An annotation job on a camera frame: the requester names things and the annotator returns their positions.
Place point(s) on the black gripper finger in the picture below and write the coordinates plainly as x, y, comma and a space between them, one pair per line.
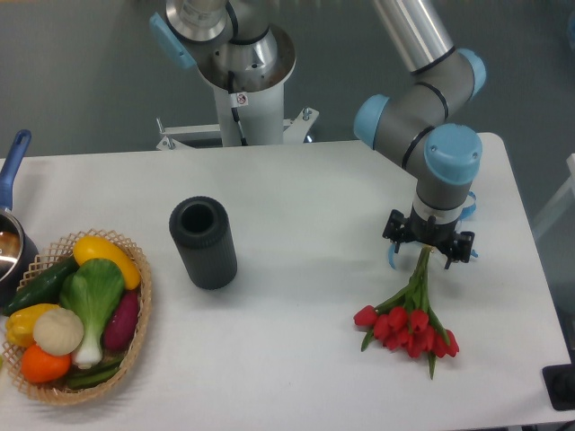
458, 247
396, 228

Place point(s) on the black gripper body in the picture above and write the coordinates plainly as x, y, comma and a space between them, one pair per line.
432, 226

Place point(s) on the red tulip bouquet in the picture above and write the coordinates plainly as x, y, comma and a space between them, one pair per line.
407, 321

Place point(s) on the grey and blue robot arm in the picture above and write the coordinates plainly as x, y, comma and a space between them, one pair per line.
414, 132

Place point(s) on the black device at table edge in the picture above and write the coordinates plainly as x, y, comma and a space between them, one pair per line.
559, 383

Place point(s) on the dark grey ribbed vase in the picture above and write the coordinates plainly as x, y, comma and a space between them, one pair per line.
201, 231

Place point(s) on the purple sweet potato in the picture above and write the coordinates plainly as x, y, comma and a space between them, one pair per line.
122, 325

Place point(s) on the green bok choy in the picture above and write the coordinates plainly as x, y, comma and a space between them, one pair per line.
92, 294

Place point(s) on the green bean pods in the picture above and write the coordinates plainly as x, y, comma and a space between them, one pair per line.
92, 377

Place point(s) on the cream white garlic bulb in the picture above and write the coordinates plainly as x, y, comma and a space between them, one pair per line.
58, 332

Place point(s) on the dark green cucumber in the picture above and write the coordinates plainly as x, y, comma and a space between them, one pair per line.
44, 288

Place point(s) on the woven wicker basket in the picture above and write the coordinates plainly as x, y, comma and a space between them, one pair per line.
57, 393

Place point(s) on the orange fruit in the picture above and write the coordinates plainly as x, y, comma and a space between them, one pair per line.
38, 366

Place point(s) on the yellow bell pepper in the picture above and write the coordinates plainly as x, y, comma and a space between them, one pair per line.
19, 327

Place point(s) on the white frame at right edge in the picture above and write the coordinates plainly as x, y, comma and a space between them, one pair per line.
557, 205

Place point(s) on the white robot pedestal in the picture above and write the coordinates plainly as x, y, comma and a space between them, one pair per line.
248, 83

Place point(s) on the blue handled saucepan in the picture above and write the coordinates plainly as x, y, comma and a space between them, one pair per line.
18, 251

